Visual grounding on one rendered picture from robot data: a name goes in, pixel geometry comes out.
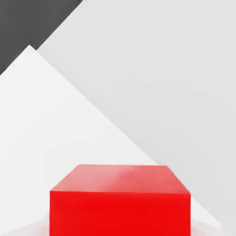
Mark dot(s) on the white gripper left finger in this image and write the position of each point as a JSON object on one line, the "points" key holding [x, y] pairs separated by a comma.
{"points": [[41, 230]]}

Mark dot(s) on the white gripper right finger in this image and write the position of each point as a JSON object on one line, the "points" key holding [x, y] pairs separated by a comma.
{"points": [[198, 232]]}

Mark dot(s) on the small red cube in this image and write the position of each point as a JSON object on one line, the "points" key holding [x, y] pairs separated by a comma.
{"points": [[119, 212]]}

